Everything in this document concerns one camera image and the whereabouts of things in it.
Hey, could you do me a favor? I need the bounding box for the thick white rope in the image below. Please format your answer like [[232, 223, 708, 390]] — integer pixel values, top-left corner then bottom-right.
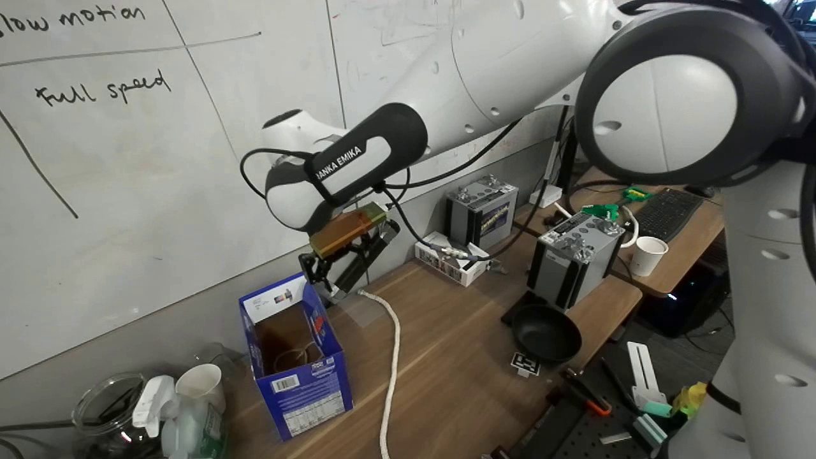
[[356, 288, 403, 459]]

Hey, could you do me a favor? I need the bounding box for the teal plastic block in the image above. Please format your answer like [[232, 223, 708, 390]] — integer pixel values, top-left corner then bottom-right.
[[633, 399, 679, 450]]

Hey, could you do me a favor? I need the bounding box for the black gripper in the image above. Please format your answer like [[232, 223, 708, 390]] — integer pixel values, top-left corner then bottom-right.
[[297, 223, 401, 300]]

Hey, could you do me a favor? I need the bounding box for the black computer keyboard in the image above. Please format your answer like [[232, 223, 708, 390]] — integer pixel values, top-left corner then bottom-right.
[[633, 187, 708, 246]]

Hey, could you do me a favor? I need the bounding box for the yellow green tool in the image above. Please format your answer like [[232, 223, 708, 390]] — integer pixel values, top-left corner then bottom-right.
[[670, 381, 711, 422]]

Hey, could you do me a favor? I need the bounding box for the black orange bar clamp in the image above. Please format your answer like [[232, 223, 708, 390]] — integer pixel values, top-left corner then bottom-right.
[[558, 364, 614, 422]]

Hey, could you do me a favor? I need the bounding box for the black Dominator battery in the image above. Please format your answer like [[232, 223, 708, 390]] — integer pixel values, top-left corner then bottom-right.
[[444, 173, 519, 253]]

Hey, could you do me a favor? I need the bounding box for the white product box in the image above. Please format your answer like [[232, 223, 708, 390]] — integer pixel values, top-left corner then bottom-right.
[[413, 230, 494, 288]]

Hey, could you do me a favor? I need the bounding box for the white paper cup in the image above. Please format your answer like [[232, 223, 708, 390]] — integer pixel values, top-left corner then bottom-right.
[[626, 234, 670, 280]]

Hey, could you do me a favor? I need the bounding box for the clear glass jar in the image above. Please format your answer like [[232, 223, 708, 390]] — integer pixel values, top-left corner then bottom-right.
[[68, 371, 151, 456]]

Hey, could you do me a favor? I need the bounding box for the white whiteboard panel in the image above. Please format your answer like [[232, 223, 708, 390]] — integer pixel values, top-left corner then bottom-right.
[[0, 0, 364, 381], [326, 0, 531, 130]]

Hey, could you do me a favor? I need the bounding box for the thin white rope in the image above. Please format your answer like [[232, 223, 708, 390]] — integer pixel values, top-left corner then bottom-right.
[[267, 335, 326, 374]]

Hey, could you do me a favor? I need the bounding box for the blue cardboard snack box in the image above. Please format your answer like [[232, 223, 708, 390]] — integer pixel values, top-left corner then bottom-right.
[[236, 274, 355, 444]]

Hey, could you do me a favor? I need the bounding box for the black frying pan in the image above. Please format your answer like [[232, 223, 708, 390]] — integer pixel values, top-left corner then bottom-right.
[[499, 291, 586, 371]]

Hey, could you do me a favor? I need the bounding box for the grey black battery box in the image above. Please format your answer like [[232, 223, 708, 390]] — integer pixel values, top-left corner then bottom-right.
[[524, 212, 626, 313]]

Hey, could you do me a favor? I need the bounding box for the black table mat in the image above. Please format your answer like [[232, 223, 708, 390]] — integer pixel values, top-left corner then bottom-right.
[[475, 321, 742, 459]]

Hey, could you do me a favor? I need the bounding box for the white ribbed plastic bar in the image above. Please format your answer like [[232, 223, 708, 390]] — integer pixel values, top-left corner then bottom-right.
[[624, 339, 670, 408]]

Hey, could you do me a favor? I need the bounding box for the green plastic clip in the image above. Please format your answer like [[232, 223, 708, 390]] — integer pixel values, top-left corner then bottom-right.
[[584, 187, 652, 224]]

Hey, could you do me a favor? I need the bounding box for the amber wrist camera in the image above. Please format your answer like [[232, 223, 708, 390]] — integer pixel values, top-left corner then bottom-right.
[[308, 202, 393, 258]]

